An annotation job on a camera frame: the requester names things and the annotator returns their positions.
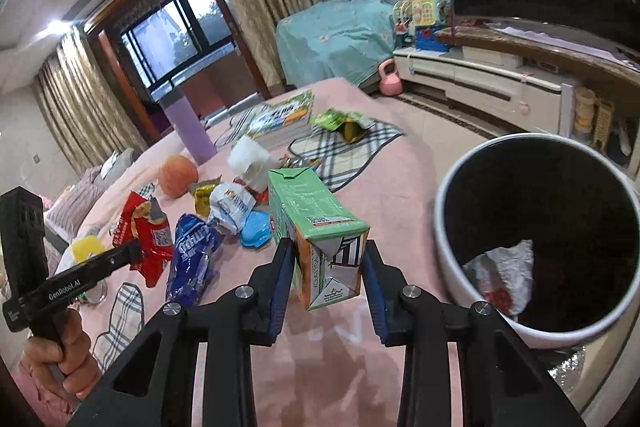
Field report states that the green orange juice carton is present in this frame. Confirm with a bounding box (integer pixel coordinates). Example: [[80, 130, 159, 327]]
[[267, 168, 372, 312]]

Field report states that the striped pillow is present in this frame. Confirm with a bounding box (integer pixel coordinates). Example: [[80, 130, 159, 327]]
[[45, 149, 136, 233]]

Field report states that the dark framed window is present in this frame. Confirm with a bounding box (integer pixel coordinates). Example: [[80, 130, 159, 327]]
[[120, 0, 236, 92]]

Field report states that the small yellow packet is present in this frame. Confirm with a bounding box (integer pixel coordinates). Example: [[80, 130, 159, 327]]
[[190, 177, 223, 217]]

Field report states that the small plaid mat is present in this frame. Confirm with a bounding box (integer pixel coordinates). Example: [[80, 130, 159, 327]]
[[92, 282, 146, 373]]

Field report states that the pink kettlebell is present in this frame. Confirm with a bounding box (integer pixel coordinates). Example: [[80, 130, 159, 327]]
[[377, 59, 403, 96]]

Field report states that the yellow perforated board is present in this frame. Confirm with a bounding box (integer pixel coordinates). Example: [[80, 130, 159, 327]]
[[595, 101, 615, 152]]

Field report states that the large plaid mat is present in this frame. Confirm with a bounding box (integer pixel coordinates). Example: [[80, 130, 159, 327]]
[[287, 119, 406, 192]]

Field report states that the yellow white plastic toy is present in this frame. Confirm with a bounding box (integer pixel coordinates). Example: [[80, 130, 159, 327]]
[[55, 234, 106, 275]]

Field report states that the stack of children's books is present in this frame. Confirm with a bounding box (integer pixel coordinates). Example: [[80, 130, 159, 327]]
[[215, 90, 316, 148]]

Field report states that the blue plastic toy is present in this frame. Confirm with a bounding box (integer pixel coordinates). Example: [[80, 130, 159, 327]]
[[240, 211, 273, 249]]

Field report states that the white crumpled plastic bag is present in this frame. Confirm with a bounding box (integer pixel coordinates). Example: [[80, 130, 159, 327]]
[[462, 239, 535, 323]]

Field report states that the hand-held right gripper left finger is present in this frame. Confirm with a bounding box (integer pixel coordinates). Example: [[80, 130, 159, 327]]
[[67, 237, 297, 427]]

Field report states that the person's left hand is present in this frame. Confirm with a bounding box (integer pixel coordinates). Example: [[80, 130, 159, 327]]
[[25, 307, 98, 400]]

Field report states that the red snack packet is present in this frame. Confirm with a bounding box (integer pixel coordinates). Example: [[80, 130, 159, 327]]
[[111, 191, 175, 289]]

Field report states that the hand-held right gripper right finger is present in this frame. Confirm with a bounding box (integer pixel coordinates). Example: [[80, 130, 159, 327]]
[[362, 239, 586, 427]]

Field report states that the white television cabinet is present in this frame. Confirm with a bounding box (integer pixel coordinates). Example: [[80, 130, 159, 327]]
[[392, 24, 640, 178]]

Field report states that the purple cylinder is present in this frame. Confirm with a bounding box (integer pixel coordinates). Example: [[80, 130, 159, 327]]
[[161, 99, 218, 164]]

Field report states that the blue snack packet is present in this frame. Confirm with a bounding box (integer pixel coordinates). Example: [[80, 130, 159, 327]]
[[165, 213, 223, 308]]

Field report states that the orange ball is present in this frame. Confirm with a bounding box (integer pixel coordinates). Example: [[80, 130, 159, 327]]
[[158, 155, 200, 199]]

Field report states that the white crumpled packet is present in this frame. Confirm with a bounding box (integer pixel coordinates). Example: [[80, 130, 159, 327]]
[[207, 183, 256, 235]]

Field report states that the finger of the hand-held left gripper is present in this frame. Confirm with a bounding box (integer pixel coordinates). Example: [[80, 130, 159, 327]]
[[112, 239, 146, 270]]

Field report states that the white foam block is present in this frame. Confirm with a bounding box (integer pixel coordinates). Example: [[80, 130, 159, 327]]
[[227, 135, 273, 195]]

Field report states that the black trash bin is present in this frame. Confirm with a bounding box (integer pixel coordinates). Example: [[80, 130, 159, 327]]
[[432, 133, 640, 353]]

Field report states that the colourful toy set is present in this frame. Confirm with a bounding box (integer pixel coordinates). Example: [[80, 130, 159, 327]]
[[392, 0, 453, 52]]

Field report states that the silver foil mat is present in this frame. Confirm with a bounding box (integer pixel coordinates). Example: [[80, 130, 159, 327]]
[[550, 347, 586, 388]]

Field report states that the green snack packet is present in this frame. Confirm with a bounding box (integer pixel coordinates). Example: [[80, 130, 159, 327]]
[[310, 108, 376, 142]]

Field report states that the teal floral furniture cover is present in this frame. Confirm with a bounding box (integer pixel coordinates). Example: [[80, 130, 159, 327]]
[[276, 0, 401, 88]]

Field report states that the stack of yellow jars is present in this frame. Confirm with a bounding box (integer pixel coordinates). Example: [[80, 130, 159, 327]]
[[574, 87, 597, 140]]

